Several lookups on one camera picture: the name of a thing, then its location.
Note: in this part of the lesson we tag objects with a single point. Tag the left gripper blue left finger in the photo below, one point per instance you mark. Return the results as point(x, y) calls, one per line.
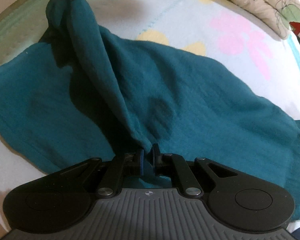
point(113, 174)

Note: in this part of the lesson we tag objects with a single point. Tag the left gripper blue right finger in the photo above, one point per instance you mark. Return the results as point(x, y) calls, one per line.
point(176, 168)

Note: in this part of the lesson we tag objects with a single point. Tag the teal pants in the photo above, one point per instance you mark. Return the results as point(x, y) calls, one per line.
point(83, 92)

